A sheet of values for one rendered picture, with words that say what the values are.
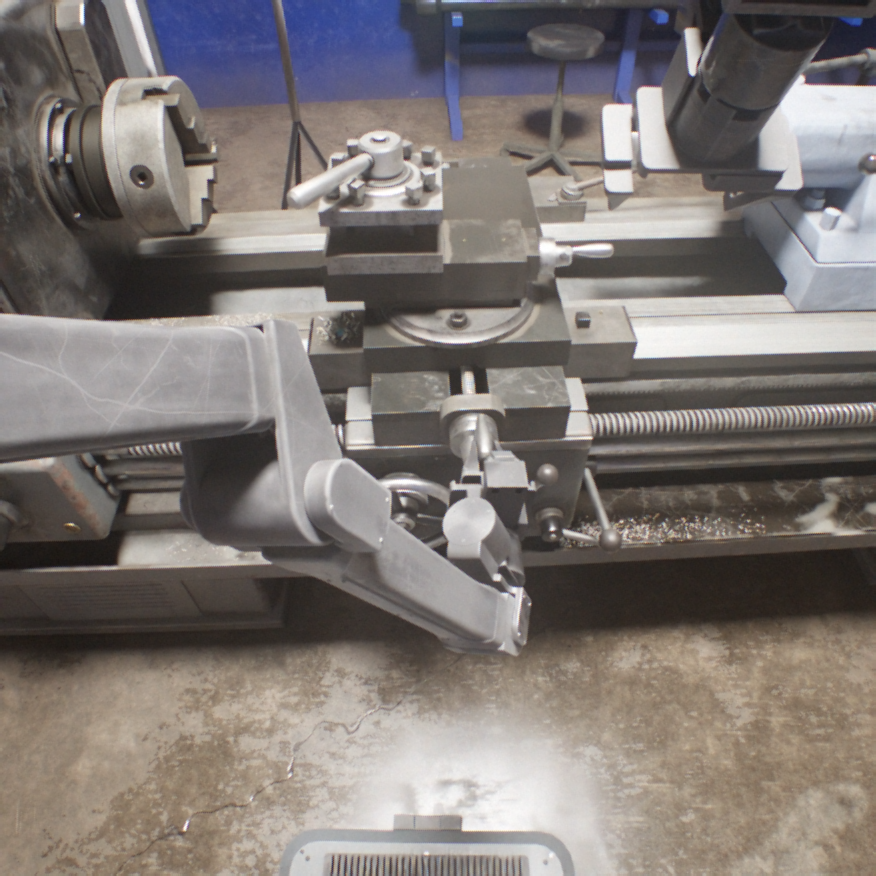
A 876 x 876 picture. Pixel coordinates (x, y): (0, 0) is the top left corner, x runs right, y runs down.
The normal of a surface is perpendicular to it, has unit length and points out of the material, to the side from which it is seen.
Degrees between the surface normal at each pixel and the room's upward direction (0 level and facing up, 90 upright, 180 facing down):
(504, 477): 5
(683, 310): 0
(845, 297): 90
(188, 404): 69
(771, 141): 30
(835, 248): 62
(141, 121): 40
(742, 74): 115
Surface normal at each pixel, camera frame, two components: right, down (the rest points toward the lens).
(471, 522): -0.37, -0.59
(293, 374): 0.91, -0.07
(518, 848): -0.02, -0.65
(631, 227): 0.02, 0.13
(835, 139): 0.04, 0.70
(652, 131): -0.02, -0.18
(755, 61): -0.52, 0.84
